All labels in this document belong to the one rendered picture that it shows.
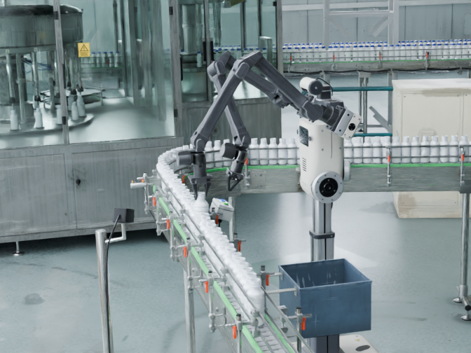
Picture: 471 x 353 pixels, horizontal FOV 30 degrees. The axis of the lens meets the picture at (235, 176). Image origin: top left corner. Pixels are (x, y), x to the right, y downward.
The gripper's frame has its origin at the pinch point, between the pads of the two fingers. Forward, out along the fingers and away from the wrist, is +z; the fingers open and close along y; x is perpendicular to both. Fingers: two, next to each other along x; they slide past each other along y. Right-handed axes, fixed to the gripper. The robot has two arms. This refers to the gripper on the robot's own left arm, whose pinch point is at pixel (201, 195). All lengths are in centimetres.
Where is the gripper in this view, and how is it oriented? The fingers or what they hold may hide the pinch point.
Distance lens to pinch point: 393.7
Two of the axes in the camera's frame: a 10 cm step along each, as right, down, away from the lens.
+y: 9.7, -0.9, 2.2
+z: 0.4, 9.7, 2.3
